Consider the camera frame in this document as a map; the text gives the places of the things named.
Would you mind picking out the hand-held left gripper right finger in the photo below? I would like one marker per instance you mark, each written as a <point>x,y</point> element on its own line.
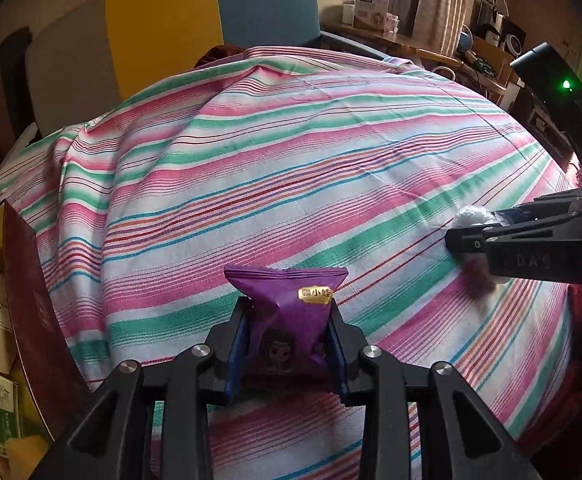
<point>336,360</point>

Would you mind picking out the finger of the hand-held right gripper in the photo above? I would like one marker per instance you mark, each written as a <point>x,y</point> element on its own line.
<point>521,260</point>
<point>508,217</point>

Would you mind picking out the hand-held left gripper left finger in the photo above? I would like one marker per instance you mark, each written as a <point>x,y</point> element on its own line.
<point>236,355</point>

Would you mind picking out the white ball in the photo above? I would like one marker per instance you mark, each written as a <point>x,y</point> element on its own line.
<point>473,217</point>

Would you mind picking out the purple snack packet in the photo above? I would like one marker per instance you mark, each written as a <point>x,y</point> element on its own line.
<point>286,320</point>

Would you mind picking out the maroon storage box gold interior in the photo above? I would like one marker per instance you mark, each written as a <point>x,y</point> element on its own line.
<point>31,300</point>

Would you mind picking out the green yellow packet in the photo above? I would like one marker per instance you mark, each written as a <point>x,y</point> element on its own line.
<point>1,410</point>

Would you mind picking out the brown cardboard box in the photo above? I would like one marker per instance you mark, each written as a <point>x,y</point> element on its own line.
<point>491,57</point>

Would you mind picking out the black speaker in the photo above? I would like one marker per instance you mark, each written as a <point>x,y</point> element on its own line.
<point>503,35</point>

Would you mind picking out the blue round object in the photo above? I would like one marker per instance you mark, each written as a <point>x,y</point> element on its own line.
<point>466,41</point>

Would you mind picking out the patterned curtain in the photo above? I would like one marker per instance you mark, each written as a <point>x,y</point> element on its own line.
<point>436,5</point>

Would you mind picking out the wooden desk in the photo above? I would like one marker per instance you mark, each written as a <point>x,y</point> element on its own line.
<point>411,47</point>

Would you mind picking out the small pink container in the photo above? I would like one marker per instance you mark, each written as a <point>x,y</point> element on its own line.
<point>392,24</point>

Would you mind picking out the striped bed sheet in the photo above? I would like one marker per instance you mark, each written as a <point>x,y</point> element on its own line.
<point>271,160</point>

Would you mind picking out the white printed cardboard box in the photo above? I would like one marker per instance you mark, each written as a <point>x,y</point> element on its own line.
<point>371,7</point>

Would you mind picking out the small white container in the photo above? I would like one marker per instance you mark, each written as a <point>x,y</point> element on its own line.
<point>348,13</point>

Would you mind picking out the dark red cloth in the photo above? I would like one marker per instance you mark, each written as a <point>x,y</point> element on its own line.
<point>218,56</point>

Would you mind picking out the grey yellow blue headboard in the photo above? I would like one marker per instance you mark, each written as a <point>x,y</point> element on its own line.
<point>161,25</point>

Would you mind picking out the white curved frame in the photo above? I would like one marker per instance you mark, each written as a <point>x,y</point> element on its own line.
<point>443,70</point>

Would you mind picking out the grey bed rail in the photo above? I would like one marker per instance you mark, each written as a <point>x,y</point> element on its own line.
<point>351,42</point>

